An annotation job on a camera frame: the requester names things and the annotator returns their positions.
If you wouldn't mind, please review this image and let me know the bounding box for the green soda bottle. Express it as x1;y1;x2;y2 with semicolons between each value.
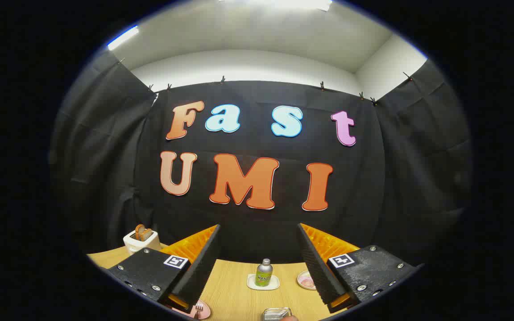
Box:
255;258;274;287

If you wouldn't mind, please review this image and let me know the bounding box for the white square coaster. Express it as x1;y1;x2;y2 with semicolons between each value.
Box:
246;273;281;291

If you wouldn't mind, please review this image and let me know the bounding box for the white toaster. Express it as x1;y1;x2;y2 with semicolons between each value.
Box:
123;230;162;255

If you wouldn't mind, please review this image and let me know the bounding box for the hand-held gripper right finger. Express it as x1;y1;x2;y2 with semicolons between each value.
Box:
296;222;423;313

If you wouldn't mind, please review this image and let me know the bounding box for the pink round plate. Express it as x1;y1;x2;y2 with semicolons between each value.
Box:
168;300;211;320

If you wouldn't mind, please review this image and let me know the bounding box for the metal wire basket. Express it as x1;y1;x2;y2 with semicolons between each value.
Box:
263;307;293;321

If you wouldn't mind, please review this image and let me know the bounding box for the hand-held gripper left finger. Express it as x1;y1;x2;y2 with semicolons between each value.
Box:
105;224;222;313

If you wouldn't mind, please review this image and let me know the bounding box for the white oval food plate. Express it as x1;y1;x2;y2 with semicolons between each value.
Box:
297;270;318;291

